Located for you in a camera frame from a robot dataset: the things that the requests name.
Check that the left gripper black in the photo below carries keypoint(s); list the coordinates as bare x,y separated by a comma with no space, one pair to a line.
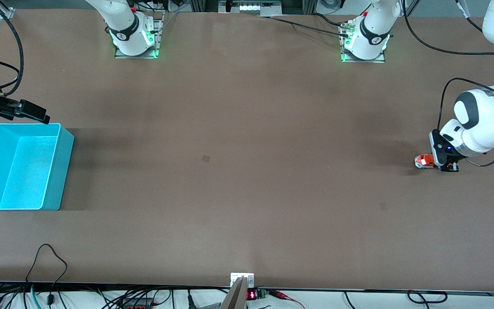
450,165

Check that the orange toy bus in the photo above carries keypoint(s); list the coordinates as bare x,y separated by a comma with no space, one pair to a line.
425,162

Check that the blue plastic box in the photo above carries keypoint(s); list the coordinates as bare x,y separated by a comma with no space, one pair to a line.
24,171

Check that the red black clip leads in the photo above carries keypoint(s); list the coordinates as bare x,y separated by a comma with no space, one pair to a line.
283,295

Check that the red power strip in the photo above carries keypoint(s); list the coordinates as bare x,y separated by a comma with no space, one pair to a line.
137,305

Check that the circuit module red display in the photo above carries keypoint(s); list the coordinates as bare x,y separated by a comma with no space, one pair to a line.
257,294

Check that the white lit device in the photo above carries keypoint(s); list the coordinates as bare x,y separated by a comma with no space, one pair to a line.
251,7

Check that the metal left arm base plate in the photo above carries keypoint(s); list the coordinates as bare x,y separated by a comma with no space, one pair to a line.
381,60

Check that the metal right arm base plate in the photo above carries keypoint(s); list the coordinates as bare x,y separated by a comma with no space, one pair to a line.
158,30

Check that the white table edge bracket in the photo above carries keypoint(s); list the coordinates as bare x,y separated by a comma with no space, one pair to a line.
235,277

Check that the grey metal mount bar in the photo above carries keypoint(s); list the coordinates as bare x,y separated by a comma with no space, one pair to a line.
235,298

